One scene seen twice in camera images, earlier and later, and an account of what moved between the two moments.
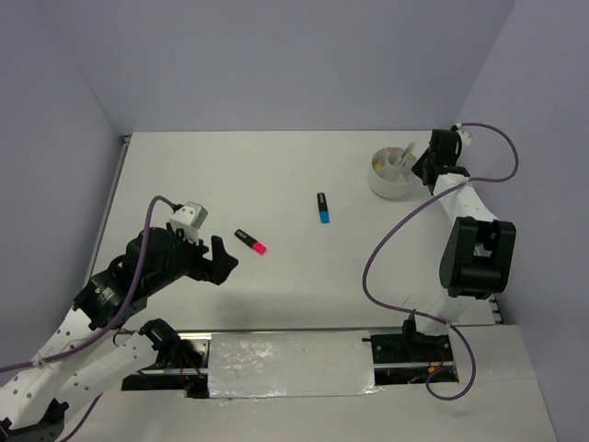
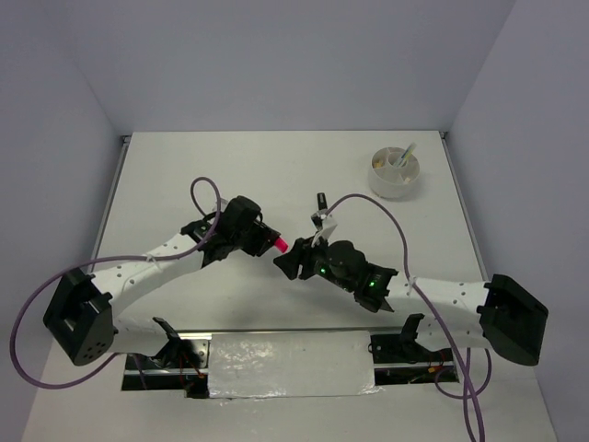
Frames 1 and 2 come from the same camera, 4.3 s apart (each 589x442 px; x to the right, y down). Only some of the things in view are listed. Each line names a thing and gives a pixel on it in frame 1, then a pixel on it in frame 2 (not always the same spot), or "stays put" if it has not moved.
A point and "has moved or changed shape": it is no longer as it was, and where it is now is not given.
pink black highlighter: (251, 242) has moved or changed shape
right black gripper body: (425, 160) to (316, 261)
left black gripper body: (189, 259) to (254, 240)
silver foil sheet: (293, 364) stays put
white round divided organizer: (391, 175) stays put
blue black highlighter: (323, 208) stays put
